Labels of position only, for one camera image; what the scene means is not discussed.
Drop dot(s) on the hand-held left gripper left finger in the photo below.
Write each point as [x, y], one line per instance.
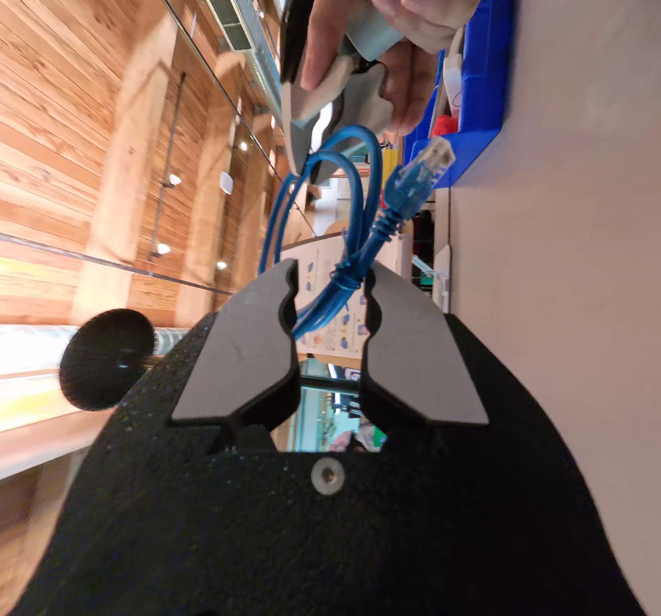
[237, 357]

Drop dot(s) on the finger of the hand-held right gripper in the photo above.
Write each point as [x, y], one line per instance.
[361, 104]
[299, 110]

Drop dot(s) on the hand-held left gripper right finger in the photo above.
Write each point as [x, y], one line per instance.
[423, 363]

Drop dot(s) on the white vent grille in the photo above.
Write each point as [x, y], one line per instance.
[228, 19]

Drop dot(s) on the red toy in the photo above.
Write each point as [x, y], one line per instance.
[445, 125]

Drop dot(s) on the white packet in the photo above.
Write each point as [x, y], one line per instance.
[452, 79]

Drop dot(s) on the white round ceiling device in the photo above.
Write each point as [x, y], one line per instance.
[225, 183]

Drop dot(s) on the white instruction sheet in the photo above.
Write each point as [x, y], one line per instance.
[338, 227]

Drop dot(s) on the blue plastic bin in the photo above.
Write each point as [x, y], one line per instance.
[485, 84]

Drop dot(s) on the printed instruction sheet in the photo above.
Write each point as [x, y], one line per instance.
[323, 257]

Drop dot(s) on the black fuzzy windscreen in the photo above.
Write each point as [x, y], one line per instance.
[103, 357]

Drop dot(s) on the metal ventilation duct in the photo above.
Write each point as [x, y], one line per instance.
[263, 22]
[31, 345]

